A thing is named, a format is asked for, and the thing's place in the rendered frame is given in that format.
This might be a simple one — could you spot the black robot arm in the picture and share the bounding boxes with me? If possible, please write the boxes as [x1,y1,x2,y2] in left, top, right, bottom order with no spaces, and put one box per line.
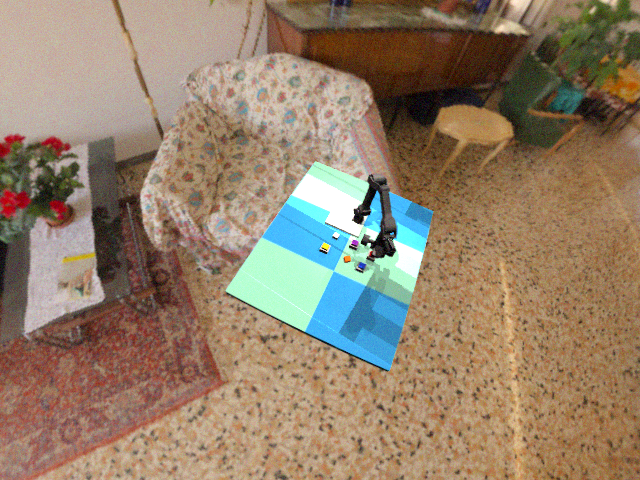
[352,173,398,259]

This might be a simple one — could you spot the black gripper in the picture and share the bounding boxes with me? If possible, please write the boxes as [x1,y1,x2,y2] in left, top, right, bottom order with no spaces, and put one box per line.
[361,234,394,258]

